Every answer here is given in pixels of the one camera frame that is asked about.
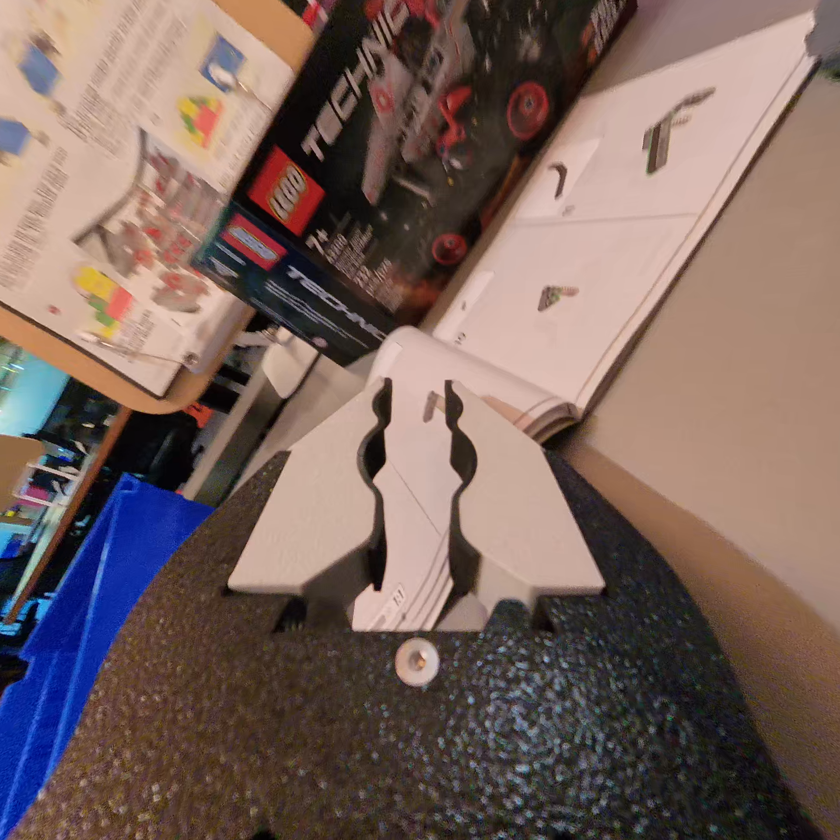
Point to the blue plastic bin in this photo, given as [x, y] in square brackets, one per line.
[98, 590]

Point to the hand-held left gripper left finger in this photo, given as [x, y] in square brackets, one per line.
[308, 525]

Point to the black toy set box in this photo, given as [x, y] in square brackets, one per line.
[407, 164]

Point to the open white instruction booklet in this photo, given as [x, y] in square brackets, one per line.
[623, 229]

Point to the white printed leaflet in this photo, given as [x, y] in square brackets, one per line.
[98, 164]

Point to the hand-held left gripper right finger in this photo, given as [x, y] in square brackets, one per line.
[531, 525]

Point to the grey desk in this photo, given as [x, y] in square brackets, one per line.
[722, 328]

